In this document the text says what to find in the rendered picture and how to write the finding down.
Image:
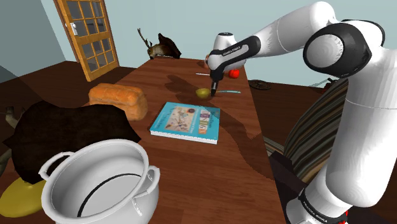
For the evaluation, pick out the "red round fruit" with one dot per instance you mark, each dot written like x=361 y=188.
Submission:
x=234 y=74

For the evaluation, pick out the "dark brown irregular slab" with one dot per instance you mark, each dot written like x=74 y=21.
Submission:
x=68 y=136

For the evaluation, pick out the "dark round disc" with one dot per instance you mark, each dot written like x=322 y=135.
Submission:
x=260 y=84

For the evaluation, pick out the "thin white stick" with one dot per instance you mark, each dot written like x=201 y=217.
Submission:
x=202 y=74

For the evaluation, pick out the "orange bread loaf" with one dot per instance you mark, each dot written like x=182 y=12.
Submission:
x=118 y=99

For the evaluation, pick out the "blue book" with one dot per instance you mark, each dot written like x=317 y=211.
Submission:
x=186 y=122

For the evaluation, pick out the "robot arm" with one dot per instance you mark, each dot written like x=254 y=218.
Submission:
x=356 y=130

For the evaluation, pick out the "wooden door with glass panes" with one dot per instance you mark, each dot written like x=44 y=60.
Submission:
x=90 y=37

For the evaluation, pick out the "yellow round cushion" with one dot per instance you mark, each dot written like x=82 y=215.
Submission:
x=18 y=198

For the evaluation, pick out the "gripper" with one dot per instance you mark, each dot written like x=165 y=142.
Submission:
x=214 y=85

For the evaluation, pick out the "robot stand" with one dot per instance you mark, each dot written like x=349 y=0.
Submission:
x=283 y=176

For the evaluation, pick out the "striped armchair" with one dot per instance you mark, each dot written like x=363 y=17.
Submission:
x=310 y=133

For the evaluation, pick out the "deer head figure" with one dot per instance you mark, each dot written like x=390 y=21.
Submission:
x=158 y=49

